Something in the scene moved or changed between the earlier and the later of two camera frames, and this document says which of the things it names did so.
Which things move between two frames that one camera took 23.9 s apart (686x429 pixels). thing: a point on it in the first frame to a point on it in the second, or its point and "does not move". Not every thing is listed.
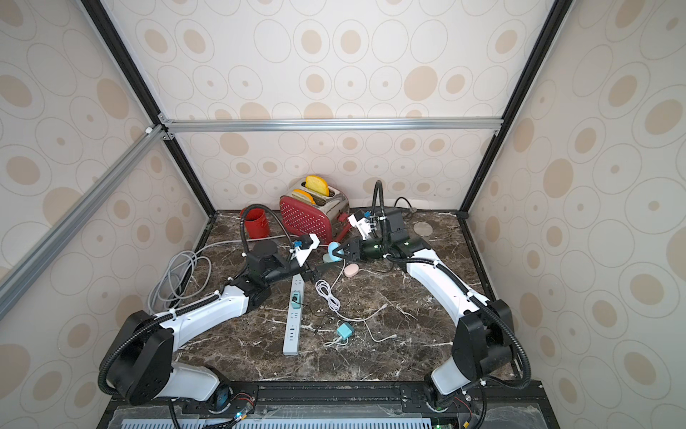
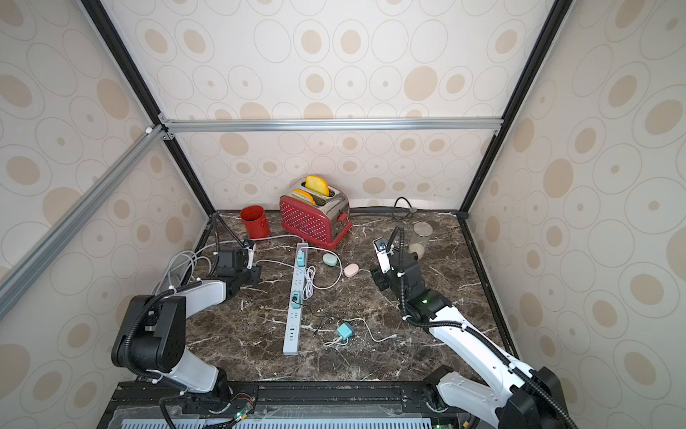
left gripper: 312,274 to 255,275
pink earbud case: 351,270 does not move
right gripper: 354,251 to 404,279
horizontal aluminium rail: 323,125 does not move
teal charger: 296,299 does not move
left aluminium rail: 53,243 does not move
